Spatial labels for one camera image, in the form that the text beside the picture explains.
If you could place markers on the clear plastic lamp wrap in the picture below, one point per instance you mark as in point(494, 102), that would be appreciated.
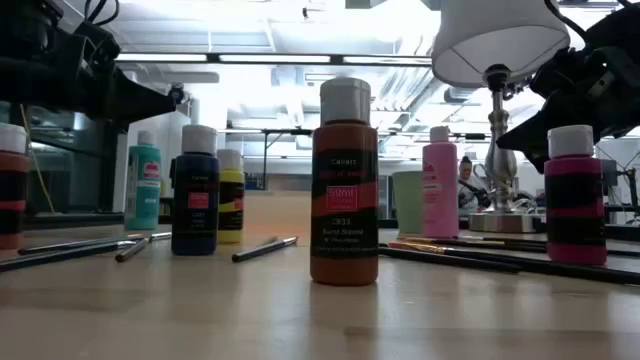
point(525, 204)

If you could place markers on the yellow paint bottle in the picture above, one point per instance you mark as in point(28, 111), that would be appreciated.
point(232, 200)

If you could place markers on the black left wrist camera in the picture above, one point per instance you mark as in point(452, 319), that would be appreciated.
point(100, 47)

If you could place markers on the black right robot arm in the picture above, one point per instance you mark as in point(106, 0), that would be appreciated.
point(620, 25)

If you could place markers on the black round ceiling fixture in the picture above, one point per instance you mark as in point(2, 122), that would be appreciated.
point(176, 94)

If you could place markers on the black monitor on stand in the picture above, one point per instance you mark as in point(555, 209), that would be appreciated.
point(610, 172)

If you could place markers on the pale green plastic cup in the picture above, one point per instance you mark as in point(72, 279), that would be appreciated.
point(407, 202)

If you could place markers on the silver lamp white shade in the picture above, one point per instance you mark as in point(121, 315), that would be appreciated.
point(500, 35)

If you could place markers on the tall teal paint bottle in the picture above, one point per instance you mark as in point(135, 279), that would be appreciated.
point(143, 200)

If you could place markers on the right paintbrushes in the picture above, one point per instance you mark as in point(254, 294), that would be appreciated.
point(415, 247)

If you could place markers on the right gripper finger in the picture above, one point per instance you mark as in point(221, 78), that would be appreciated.
point(530, 142)

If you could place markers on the rust brown paint bottle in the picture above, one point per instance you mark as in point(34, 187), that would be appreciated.
point(12, 190)

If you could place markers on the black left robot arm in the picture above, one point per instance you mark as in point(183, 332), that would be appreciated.
point(25, 80)

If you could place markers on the tall pink paint bottle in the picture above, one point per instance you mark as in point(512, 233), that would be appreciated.
point(440, 200)

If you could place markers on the person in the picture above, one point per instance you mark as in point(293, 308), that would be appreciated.
point(467, 175)

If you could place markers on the black background rig frame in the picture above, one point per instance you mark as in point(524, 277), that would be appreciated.
point(280, 132)

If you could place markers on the ceiling light strip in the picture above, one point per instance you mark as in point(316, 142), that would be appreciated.
point(160, 57)

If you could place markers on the dark blue paint bottle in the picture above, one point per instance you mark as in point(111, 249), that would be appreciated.
point(195, 210)

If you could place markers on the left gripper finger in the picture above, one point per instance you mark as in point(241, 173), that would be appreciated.
point(145, 97)

